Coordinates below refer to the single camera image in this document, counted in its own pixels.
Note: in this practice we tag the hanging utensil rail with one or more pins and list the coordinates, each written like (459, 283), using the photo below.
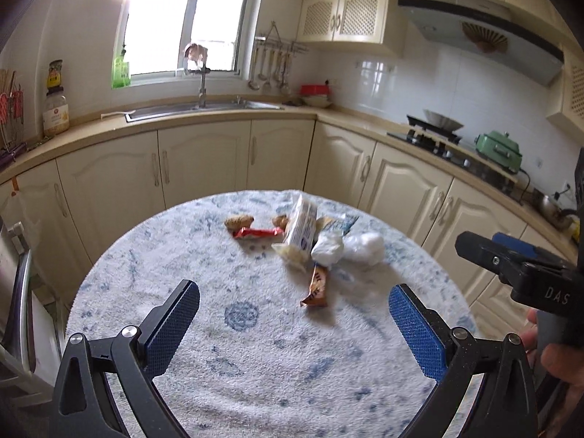
(272, 61)

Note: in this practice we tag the white crumpled tissue bag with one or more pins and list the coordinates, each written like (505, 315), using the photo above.
(328, 249)

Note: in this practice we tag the red lidded bowl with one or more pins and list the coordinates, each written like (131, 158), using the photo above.
(316, 95)

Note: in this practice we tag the chrome faucet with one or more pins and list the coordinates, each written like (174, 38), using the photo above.
(201, 73)

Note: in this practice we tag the large ginger piece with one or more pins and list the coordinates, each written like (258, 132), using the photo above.
(236, 223)

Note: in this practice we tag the white blue tablecloth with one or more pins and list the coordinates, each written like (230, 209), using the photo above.
(255, 362)

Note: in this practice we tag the range hood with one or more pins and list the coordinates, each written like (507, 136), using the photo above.
(486, 35)

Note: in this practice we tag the white crumpled tissue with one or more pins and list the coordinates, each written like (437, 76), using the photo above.
(364, 248)

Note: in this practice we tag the blue milk packet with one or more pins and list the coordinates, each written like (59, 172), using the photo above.
(338, 225)

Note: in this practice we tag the red utensil rack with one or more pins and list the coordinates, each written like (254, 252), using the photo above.
(12, 119)

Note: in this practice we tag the green dish soap bottle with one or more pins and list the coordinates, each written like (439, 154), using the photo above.
(121, 70)

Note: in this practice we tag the brown snack bar wrapper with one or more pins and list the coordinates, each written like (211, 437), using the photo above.
(317, 296)

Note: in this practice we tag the large jar yellow lid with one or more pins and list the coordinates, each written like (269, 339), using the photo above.
(56, 112)

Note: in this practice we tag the gas stove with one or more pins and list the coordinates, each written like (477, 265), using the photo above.
(487, 171)

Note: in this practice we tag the cream upper cabinets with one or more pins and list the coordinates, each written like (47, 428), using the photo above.
(474, 89)

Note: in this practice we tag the person right hand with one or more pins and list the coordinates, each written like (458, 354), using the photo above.
(564, 363)

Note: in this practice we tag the stainless steel sink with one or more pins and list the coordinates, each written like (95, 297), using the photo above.
(171, 110)

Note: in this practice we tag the small ginger piece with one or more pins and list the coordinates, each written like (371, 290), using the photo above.
(280, 222)

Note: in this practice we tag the cream cabinets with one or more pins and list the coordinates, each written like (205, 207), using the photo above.
(474, 89)
(78, 194)

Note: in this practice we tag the red candy wrapper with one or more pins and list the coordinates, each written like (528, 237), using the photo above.
(253, 233)

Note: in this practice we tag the steel wok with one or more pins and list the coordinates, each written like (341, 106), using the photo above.
(437, 124)

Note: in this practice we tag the clear white popcorn bag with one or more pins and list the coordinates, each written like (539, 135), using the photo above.
(295, 248)

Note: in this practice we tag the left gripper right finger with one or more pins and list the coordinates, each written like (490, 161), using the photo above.
(504, 405)

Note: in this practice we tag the cream lower cabinets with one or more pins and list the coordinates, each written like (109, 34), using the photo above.
(78, 194)

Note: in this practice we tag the green electric pot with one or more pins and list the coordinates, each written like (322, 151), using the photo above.
(499, 148)

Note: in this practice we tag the metal trolley rack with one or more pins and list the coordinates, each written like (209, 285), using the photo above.
(30, 346)

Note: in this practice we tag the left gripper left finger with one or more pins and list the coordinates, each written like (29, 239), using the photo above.
(83, 403)

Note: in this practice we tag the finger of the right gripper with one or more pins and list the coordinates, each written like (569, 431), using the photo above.
(520, 246)

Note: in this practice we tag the window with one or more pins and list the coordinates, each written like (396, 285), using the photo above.
(160, 40)

